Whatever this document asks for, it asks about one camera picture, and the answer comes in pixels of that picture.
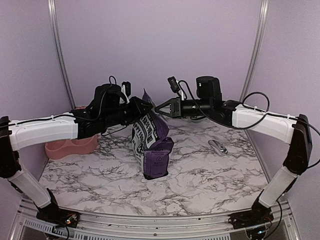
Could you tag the purple puppy food bag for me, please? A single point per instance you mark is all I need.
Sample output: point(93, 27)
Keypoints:
point(151, 144)

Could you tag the left aluminium frame post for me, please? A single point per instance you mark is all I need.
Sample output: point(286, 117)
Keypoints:
point(59, 52)

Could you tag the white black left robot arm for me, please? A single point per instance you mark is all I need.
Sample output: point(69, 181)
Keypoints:
point(112, 105)

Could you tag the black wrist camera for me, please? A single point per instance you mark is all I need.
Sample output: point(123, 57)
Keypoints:
point(126, 88)
point(173, 84)

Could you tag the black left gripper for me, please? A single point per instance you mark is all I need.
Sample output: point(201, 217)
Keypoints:
point(139, 112)

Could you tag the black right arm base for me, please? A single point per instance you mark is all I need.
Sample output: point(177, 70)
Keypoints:
point(249, 218)

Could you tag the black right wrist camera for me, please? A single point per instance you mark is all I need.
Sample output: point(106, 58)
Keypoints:
point(173, 84)

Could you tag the aluminium front rail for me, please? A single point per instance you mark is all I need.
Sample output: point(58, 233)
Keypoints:
point(102, 226)

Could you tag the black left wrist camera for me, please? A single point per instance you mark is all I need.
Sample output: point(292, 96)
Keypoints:
point(126, 88)

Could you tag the right aluminium frame post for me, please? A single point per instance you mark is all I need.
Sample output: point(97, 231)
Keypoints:
point(259, 36)

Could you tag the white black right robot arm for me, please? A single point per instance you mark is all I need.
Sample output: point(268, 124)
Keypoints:
point(292, 130)

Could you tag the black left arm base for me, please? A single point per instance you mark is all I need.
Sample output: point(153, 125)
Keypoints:
point(61, 217)

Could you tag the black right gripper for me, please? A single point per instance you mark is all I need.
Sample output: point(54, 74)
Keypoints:
point(175, 107)

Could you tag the silver metal food scoop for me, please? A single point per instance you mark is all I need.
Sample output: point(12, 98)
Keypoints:
point(220, 149)

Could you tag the pink double pet bowl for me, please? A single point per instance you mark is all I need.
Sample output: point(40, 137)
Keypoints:
point(59, 149)

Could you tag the clear green glass bowl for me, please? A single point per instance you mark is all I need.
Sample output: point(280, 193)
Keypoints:
point(197, 118)

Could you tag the red patterned ceramic bowl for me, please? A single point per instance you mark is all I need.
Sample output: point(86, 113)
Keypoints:
point(80, 108)

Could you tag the aluminium frame post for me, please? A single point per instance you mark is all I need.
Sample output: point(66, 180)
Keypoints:
point(259, 36)
point(59, 52)

